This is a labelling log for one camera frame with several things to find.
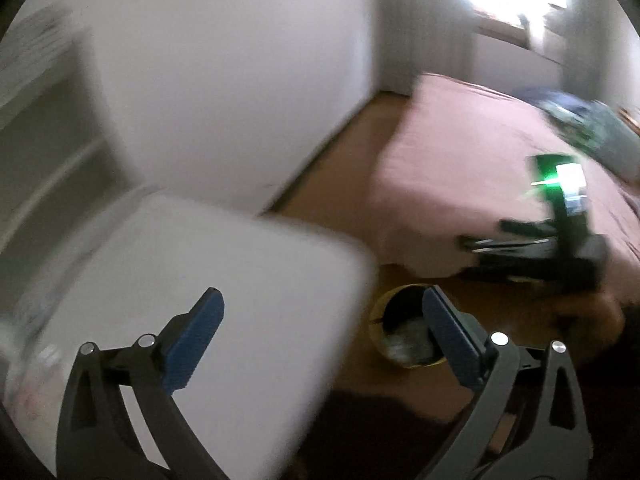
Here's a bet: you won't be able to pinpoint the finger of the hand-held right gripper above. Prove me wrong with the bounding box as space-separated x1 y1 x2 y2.
459 235 568 283
500 217 558 237

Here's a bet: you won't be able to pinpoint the blue green patterned pillow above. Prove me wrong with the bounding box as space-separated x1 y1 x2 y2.
517 87 640 183

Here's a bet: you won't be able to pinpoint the white desk shelf unit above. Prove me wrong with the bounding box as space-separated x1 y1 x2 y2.
0 2 126 266

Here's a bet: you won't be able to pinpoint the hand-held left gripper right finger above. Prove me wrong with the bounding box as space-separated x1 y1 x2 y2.
419 284 592 480

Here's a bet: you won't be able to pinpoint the pink bed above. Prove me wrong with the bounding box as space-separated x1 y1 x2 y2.
369 72 640 306

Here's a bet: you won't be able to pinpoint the person's dark pants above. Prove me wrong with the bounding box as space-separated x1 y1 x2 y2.
295 305 640 480

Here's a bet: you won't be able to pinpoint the person's right hand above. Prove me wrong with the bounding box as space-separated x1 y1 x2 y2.
545 287 627 358

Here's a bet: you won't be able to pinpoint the yellow round trash bin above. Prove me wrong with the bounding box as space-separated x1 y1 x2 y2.
368 283 452 369

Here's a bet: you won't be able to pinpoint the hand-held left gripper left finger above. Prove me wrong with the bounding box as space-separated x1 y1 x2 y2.
56 287 232 480

